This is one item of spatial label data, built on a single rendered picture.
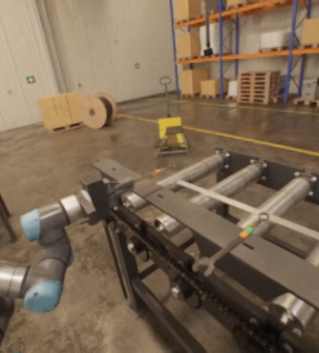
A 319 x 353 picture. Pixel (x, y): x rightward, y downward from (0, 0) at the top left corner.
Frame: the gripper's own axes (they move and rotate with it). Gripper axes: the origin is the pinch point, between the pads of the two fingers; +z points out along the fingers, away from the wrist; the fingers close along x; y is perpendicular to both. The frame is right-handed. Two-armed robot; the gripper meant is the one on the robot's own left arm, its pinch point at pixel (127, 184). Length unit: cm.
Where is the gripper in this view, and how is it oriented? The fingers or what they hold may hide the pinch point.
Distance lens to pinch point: 73.6
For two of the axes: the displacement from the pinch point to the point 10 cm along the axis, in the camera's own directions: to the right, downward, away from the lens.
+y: -6.1, -2.9, 7.3
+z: 7.8, -3.5, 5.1
